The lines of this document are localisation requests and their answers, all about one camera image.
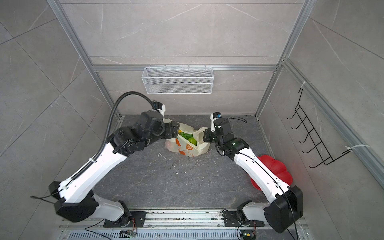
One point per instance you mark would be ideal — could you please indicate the green fake grape bunch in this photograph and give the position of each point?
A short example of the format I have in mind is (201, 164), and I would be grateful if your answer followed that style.
(185, 135)

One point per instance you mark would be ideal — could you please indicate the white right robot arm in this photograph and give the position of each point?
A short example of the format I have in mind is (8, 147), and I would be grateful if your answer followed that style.
(286, 203)

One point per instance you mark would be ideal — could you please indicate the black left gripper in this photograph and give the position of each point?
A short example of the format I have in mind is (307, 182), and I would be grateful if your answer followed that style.
(174, 128)

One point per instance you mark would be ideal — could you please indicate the black wire hook rack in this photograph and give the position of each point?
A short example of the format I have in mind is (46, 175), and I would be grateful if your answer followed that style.
(313, 136)

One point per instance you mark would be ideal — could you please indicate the yellow fake fruit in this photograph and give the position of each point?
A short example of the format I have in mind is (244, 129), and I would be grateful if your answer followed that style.
(193, 141)

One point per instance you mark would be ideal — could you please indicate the cream printed plastic bag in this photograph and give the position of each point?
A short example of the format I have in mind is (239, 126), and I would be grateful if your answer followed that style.
(184, 147)

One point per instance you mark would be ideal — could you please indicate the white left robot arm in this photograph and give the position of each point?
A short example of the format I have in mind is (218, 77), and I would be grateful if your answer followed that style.
(76, 200)

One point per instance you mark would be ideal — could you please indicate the white wire mesh basket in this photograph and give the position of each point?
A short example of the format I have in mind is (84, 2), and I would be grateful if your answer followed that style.
(178, 80)

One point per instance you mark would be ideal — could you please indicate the red flower-shaped plate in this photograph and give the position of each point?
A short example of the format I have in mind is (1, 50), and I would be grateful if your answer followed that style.
(277, 168)

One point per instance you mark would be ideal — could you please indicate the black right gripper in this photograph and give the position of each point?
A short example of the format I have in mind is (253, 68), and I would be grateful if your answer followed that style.
(207, 138)

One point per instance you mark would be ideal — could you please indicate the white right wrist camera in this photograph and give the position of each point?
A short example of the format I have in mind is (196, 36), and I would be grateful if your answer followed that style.
(215, 116)

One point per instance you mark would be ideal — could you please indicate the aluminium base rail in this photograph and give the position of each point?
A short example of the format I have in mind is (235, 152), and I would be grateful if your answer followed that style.
(204, 224)

